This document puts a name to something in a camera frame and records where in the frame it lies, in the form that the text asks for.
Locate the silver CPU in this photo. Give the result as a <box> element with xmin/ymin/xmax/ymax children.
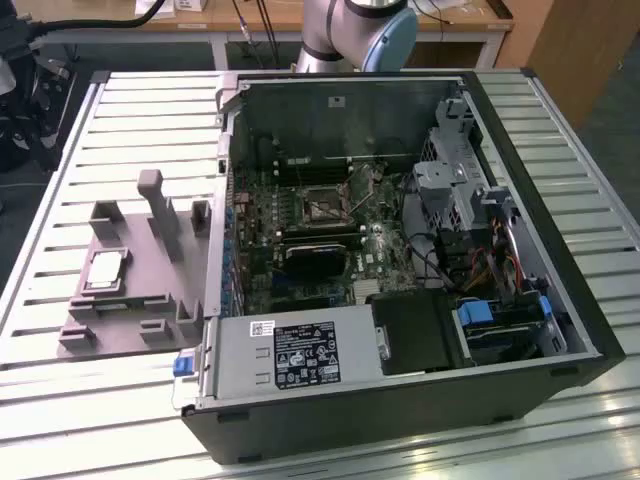
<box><xmin>83</xmin><ymin>251</ymin><xmax>126</xmax><ymax>291</ymax></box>

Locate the black RAM slot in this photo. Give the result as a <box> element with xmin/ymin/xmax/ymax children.
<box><xmin>282</xmin><ymin>224</ymin><xmax>361</xmax><ymax>239</ymax></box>
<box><xmin>278</xmin><ymin>169</ymin><xmax>351</xmax><ymax>188</ymax></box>
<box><xmin>282</xmin><ymin>232</ymin><xmax>366</xmax><ymax>249</ymax></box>

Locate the CPU socket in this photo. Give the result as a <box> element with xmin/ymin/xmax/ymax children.
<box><xmin>298</xmin><ymin>185</ymin><xmax>357</xmax><ymax>230</ymax></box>

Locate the black graphics card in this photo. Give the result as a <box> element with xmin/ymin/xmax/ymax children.
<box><xmin>283</xmin><ymin>242</ymin><xmax>347</xmax><ymax>280</ymax></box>

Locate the green motherboard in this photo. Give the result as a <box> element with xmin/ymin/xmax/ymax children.
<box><xmin>227</xmin><ymin>159</ymin><xmax>426</xmax><ymax>316</ymax></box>

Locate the small silver heatsink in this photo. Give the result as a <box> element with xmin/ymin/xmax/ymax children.
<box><xmin>352</xmin><ymin>279</ymin><xmax>384</xmax><ymax>304</ymax></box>

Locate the RAM stick with white label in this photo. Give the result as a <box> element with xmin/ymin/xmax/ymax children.
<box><xmin>284</xmin><ymin>155</ymin><xmax>351</xmax><ymax>174</ymax></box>

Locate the black power supply label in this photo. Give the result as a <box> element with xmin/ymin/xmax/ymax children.
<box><xmin>273</xmin><ymin>321</ymin><xmax>337</xmax><ymax>390</ymax></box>

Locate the black plastic shroud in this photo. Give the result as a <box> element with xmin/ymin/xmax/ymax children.
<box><xmin>367</xmin><ymin>288</ymin><xmax>464</xmax><ymax>376</ymax></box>

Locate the grey power supply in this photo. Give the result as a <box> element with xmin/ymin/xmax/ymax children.
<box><xmin>197</xmin><ymin>305</ymin><xmax>389</xmax><ymax>401</ymax></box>

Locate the grey metal drive cage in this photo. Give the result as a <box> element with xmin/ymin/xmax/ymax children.
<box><xmin>412</xmin><ymin>97</ymin><xmax>516</xmax><ymax>236</ymax></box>

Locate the hard disk in blue carrier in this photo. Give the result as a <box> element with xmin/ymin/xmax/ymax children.
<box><xmin>455</xmin><ymin>294</ymin><xmax>556</xmax><ymax>366</ymax></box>

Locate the grey parts rack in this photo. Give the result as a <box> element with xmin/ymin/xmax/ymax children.
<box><xmin>58</xmin><ymin>168</ymin><xmax>214</xmax><ymax>360</ymax></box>

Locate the blue case latch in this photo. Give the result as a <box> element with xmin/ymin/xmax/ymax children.
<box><xmin>171</xmin><ymin>352</ymin><xmax>197</xmax><ymax>379</ymax></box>

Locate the black open PC case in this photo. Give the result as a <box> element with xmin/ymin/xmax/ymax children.
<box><xmin>180</xmin><ymin>68</ymin><xmax>627</xmax><ymax>465</ymax></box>

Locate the wooden desk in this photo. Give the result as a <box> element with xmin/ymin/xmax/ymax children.
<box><xmin>0</xmin><ymin>0</ymin><xmax>516</xmax><ymax>71</ymax></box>

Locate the wooden cabinet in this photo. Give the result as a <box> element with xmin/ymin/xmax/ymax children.
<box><xmin>492</xmin><ymin>0</ymin><xmax>640</xmax><ymax>131</ymax></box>

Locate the black equipment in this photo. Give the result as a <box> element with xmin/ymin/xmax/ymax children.
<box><xmin>0</xmin><ymin>14</ymin><xmax>81</xmax><ymax>174</ymax></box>

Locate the black wire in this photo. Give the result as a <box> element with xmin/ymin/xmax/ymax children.
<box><xmin>403</xmin><ymin>169</ymin><xmax>457</xmax><ymax>292</ymax></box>

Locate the orange and yellow wire bundle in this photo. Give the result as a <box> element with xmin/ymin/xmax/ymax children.
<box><xmin>462</xmin><ymin>214</ymin><xmax>526</xmax><ymax>294</ymax></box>

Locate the thick black cable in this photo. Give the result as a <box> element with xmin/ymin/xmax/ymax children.
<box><xmin>29</xmin><ymin>0</ymin><xmax>167</xmax><ymax>37</ymax></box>

